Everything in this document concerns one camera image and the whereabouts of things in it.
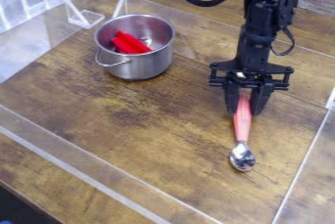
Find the red block in pot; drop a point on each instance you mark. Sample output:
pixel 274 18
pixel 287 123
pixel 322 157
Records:
pixel 128 44

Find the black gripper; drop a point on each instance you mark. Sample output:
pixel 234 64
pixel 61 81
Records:
pixel 227 74

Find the clear acrylic barrier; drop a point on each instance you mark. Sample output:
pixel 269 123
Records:
pixel 108 151

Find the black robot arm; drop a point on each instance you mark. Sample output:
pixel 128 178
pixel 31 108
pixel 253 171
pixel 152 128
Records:
pixel 267 17

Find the pink handled metal spoon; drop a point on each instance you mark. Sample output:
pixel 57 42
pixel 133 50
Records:
pixel 242 156

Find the stainless steel pot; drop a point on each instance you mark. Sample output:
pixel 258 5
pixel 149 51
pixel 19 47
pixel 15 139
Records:
pixel 152 31

